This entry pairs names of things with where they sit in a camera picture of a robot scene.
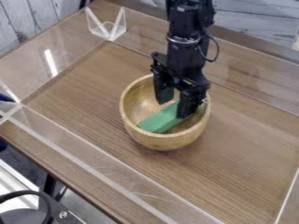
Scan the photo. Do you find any blue object at edge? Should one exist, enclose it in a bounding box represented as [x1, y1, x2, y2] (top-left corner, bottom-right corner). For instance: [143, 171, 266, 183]
[0, 93, 16, 152]

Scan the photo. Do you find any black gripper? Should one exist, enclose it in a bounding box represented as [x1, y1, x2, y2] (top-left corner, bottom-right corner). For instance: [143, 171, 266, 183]
[151, 37, 211, 119]

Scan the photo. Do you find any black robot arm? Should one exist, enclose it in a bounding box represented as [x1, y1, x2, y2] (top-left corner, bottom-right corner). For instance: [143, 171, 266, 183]
[151, 0, 216, 119]

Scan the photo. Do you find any green rectangular block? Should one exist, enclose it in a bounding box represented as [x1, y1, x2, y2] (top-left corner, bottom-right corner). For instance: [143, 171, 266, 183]
[137, 101, 183, 134]

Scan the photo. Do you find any black cable loop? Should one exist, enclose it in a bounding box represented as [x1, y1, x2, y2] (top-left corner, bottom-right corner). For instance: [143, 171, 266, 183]
[0, 190, 55, 224]

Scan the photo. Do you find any black table leg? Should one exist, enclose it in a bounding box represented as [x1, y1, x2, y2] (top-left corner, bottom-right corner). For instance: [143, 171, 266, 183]
[43, 174, 57, 196]

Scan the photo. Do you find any clear acrylic tray barrier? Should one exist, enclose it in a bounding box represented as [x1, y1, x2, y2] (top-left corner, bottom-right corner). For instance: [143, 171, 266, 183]
[0, 1, 299, 224]

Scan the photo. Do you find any brown wooden bowl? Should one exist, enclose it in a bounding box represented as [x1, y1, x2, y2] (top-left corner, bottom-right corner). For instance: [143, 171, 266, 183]
[119, 74, 211, 151]

